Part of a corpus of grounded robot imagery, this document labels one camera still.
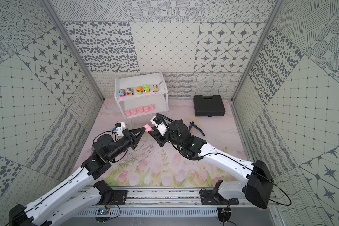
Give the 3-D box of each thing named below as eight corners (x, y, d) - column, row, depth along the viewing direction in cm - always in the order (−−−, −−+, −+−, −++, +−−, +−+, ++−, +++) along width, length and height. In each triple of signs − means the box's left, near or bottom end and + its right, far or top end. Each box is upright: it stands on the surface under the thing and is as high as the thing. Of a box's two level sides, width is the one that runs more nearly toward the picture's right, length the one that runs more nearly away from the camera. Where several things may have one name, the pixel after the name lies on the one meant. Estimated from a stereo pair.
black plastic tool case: (195, 117, 111) (196, 113, 106) (193, 100, 124) (193, 95, 119) (223, 118, 111) (226, 113, 106) (218, 100, 124) (220, 95, 119)
